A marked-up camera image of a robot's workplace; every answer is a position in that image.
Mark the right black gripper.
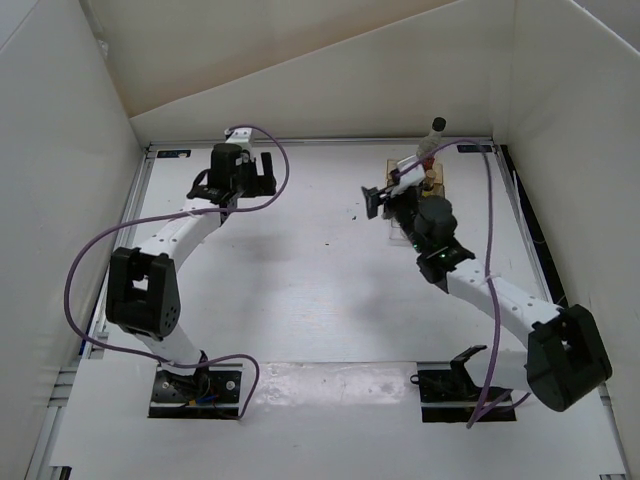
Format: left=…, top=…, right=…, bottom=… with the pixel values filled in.
left=361, top=184, right=428, bottom=255

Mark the yellow label bottle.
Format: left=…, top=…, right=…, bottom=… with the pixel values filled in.
left=421, top=169, right=437, bottom=197

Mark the red label sauce bottle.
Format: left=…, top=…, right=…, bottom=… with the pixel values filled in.
left=416, top=117, right=446, bottom=171

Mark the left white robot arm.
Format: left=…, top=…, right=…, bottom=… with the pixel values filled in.
left=105, top=141, right=277, bottom=400

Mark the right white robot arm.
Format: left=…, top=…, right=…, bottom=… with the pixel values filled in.
left=362, top=171, right=613, bottom=412

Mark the tiered clear acrylic rack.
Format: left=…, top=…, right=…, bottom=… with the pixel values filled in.
left=386, top=159, right=445, bottom=246

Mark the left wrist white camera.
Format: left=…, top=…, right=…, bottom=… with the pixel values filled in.
left=224, top=127, right=253, bottom=150

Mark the aluminium table frame rail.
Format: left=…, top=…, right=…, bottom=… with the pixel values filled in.
left=144, top=135, right=501, bottom=151

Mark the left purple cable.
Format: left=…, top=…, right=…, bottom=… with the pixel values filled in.
left=63, top=123, right=292, bottom=419

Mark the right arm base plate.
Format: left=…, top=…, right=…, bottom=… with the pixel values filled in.
left=410, top=346, right=487, bottom=424

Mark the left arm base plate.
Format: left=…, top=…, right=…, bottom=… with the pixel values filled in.
left=148, top=364, right=242, bottom=420

